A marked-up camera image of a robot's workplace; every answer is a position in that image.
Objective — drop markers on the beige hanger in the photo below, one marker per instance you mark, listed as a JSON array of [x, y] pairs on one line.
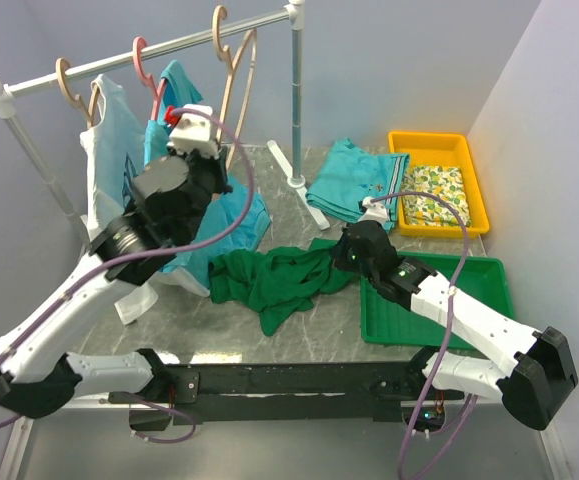
[[75, 100], [232, 61]]

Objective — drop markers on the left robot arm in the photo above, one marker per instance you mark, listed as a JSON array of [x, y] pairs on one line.
[[38, 372]]

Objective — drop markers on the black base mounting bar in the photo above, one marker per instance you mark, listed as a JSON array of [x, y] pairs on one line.
[[249, 392]]

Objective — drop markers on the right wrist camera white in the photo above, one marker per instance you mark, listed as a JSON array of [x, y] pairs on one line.
[[375, 211]]

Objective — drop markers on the light blue t shirt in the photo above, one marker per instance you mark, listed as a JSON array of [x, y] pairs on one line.
[[190, 270]]

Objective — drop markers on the white metal clothes rack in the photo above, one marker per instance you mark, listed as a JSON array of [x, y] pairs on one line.
[[293, 12]]

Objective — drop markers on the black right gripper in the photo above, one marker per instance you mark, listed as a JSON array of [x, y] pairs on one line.
[[338, 252]]

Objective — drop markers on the yellow plastic bin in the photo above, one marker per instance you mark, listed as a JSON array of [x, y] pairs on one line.
[[446, 150]]

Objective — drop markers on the pink plastic hanger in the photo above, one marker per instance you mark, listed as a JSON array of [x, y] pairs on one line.
[[156, 90]]

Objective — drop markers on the lemon print folded cloth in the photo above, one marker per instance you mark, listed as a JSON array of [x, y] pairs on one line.
[[444, 182]]

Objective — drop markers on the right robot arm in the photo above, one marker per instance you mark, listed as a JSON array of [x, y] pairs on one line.
[[531, 372]]

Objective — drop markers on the white t shirt blue print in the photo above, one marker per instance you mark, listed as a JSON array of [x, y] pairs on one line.
[[114, 147]]

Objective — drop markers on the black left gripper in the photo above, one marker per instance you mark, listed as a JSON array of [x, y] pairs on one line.
[[215, 165]]

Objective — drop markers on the green t shirt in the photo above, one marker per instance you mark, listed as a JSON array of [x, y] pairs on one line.
[[277, 283]]

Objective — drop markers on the aluminium frame rail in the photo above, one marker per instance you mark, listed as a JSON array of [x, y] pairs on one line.
[[91, 440]]

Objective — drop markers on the green plastic tray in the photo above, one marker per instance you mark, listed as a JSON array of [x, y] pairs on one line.
[[386, 323]]

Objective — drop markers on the folded teal shirt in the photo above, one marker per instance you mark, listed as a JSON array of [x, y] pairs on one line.
[[349, 174]]

